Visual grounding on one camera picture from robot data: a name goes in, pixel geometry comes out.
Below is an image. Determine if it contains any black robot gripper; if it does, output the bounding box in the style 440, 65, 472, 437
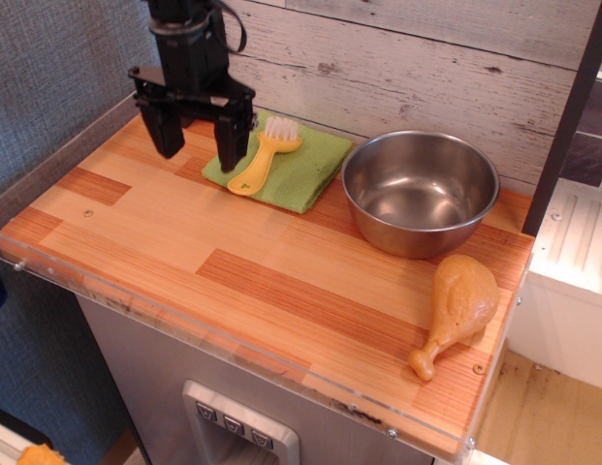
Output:
129, 21, 255, 172

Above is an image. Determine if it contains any yellow brush with white bristles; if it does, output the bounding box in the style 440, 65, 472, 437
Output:
227, 116, 302, 196

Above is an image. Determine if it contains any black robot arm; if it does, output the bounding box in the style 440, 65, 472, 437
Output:
129, 1, 256, 172

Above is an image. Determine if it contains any green rag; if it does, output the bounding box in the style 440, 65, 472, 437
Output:
201, 109, 355, 215

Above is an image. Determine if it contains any clear acrylic edge guard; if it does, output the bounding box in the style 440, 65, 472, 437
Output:
0, 98, 480, 464

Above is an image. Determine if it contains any stainless steel bowl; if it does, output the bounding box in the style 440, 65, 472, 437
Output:
340, 131, 500, 259

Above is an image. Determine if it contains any grey toy fridge cabinet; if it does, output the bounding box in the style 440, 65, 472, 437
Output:
78, 297, 434, 464

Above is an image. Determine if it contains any silver dispenser panel with buttons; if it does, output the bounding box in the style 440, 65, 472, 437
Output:
182, 380, 301, 464

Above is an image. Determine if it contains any plastic toy chicken drumstick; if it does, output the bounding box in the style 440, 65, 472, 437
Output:
408, 255, 500, 381

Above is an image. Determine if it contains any orange toy at corner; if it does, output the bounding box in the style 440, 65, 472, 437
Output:
16, 444, 67, 465

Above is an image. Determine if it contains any white toy sink unit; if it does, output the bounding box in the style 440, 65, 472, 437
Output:
506, 71, 602, 393

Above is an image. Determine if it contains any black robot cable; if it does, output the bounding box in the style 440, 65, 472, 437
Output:
217, 2, 247, 54

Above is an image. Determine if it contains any dark vertical post right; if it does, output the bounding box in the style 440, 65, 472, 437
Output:
522, 2, 602, 236

